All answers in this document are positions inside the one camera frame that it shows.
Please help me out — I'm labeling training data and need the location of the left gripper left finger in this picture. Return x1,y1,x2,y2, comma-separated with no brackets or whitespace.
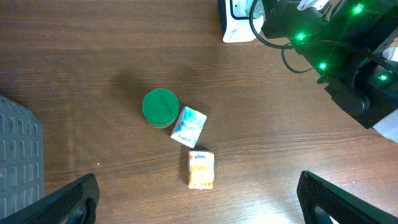
1,173,100,224

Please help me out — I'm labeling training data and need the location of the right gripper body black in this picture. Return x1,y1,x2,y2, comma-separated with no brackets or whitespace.
261,0,330,43

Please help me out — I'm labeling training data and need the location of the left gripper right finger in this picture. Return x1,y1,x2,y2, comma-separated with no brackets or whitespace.
297,170,397,224

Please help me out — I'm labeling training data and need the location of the green lid jar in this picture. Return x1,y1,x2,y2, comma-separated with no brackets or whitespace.
142,88,180,129

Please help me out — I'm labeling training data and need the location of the orange tissue pack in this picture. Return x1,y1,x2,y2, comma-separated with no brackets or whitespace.
188,151,215,190

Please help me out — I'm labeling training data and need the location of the small teal tissue pack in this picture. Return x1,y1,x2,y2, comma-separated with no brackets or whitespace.
170,106,207,148

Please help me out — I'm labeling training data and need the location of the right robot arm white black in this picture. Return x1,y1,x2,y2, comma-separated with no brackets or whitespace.
261,0,397,141

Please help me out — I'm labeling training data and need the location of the grey plastic mesh basket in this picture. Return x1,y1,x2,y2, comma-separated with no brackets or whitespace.
1,96,44,219

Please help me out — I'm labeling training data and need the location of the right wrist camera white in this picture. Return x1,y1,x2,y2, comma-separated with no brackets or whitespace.
297,0,330,11

